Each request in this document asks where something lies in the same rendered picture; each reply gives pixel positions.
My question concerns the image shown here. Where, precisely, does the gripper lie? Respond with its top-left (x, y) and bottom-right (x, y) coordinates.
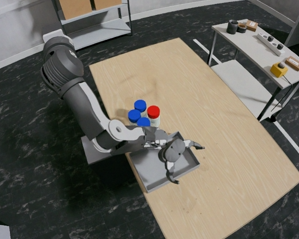
top-left (158, 138), bottom-right (205, 184)

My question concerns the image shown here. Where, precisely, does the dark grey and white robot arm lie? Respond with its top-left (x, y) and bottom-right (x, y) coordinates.
top-left (40, 29), bottom-right (168, 155)

